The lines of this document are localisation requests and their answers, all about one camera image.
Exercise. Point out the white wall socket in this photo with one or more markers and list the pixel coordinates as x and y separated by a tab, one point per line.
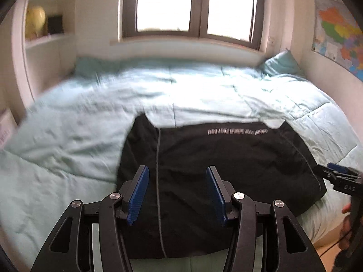
272	41

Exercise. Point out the light blue bed comforter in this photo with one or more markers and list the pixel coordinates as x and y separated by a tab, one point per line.
85	119

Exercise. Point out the light blue pillow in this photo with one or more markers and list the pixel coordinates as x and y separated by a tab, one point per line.
280	63

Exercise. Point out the colourful wall map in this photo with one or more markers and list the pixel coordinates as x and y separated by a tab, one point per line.
337	34

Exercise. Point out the black box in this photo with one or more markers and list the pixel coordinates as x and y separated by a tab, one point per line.
54	24

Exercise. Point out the white wall shelf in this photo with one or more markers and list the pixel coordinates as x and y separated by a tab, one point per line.
42	53

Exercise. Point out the window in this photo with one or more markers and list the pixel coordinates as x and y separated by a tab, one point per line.
192	5

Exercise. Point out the person's right hand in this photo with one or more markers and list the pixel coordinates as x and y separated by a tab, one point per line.
346	229

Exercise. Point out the black jacket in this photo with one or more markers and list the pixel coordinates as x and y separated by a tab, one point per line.
212	161

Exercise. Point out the yellow globe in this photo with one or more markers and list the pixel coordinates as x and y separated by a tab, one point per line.
35	22

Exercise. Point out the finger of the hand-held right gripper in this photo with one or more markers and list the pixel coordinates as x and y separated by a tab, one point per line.
324	171
337	168

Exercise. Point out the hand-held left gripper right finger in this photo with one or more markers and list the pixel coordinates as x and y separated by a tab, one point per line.
217	195

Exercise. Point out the white pink paper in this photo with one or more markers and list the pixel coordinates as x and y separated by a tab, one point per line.
7	130

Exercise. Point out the white window sill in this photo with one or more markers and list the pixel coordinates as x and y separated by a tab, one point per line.
184	46

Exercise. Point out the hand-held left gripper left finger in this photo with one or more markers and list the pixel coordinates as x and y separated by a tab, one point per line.
139	195

